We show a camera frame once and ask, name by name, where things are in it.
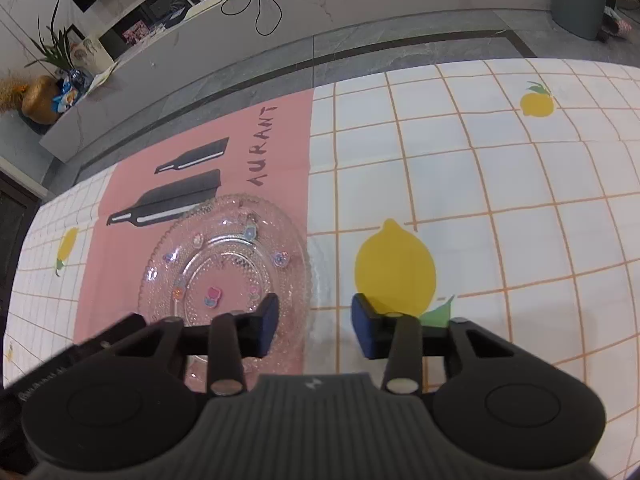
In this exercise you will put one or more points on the large clear glass plate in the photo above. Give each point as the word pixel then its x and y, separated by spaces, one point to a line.
pixel 220 260

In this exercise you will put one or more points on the dark wooden cabinet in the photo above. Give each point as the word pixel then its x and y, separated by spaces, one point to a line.
pixel 15 220

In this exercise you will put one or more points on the blue snack packet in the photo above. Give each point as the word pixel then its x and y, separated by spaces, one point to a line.
pixel 67 95

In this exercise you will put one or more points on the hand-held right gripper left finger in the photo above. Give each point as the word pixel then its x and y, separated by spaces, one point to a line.
pixel 267 327

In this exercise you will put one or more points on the grey-blue trash bin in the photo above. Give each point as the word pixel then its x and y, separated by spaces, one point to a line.
pixel 577 0

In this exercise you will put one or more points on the pink printed box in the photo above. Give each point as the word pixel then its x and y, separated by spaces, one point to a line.
pixel 136 32

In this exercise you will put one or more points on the white printed vase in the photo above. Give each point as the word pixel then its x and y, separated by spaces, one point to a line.
pixel 92 57

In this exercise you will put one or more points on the golden vase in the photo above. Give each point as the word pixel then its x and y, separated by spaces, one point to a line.
pixel 40 100

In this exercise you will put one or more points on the pink bottle-print cloth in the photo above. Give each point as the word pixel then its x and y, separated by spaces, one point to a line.
pixel 280 160

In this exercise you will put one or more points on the long-leaf houseplant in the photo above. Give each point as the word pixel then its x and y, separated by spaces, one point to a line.
pixel 60 50

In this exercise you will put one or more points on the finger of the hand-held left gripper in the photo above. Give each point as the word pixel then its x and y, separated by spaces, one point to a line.
pixel 112 335

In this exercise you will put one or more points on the pink slipper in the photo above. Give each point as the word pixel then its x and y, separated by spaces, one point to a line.
pixel 620 25

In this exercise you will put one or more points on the white lemon-print tablecloth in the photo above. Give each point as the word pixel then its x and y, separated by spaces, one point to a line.
pixel 475 185

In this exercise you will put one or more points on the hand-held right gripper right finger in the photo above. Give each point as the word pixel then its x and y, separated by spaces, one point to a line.
pixel 362 330

